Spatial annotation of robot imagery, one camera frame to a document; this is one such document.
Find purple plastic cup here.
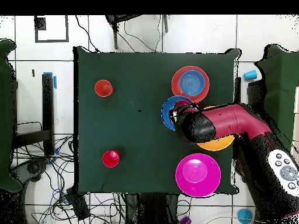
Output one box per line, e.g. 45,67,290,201
178,215,193,224

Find small ringed blue bowl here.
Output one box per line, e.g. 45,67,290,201
179,69,206,96

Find magenta plastic cup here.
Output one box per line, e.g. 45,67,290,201
173,99,192,109

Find white box stack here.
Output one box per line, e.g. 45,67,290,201
290,86,299,162

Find orange-red plastic bowl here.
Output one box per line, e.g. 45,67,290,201
171,65,210,104

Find black power strip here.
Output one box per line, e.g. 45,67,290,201
65,186,91,222

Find dark green tablecloth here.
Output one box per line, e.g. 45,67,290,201
71,45,241,195

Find red plastic cup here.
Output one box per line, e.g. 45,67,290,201
102,149,120,169

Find large smooth blue bowl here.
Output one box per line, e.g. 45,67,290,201
161,95,194,131

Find tangle of cables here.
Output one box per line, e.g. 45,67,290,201
11,134,127,224

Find orange plastic cup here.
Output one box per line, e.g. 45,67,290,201
94,79,114,98

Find blue plastic cup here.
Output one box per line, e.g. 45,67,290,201
237,208,254,224
243,69,258,81

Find large yellow-orange plastic bowl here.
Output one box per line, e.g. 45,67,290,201
196,106,235,152

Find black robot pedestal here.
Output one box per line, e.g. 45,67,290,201
123,192,180,224

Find large pink plastic bowl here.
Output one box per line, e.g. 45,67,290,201
175,153,222,198

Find green cloth side table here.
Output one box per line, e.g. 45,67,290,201
253,44,299,150
0,38,23,193

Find black camera tripod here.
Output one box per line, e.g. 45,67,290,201
105,15,169,50

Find black table frame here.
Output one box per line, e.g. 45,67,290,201
233,76,266,110
10,73,55,156

